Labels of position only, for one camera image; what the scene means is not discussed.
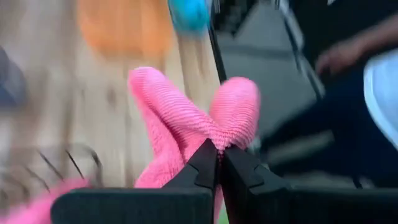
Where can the blue microfiber towel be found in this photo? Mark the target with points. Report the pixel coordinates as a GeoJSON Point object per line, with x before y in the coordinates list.
{"type": "Point", "coordinates": [189, 14]}

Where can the black table frame leg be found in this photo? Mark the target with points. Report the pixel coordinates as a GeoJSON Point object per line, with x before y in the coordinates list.
{"type": "Point", "coordinates": [217, 53]}

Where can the orange microfiber towel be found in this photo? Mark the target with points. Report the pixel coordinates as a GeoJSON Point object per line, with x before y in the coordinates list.
{"type": "Point", "coordinates": [124, 28]}

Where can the pink microfiber towel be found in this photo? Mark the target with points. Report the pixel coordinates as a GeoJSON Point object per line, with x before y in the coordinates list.
{"type": "Point", "coordinates": [174, 124]}
{"type": "Point", "coordinates": [34, 205]}

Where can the person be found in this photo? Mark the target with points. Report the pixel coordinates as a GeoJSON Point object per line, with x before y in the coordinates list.
{"type": "Point", "coordinates": [348, 56]}

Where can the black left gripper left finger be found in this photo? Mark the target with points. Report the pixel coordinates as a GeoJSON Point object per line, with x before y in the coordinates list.
{"type": "Point", "coordinates": [174, 205]}

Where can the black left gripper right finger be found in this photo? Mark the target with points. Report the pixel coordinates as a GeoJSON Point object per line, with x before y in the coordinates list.
{"type": "Point", "coordinates": [280, 205]}

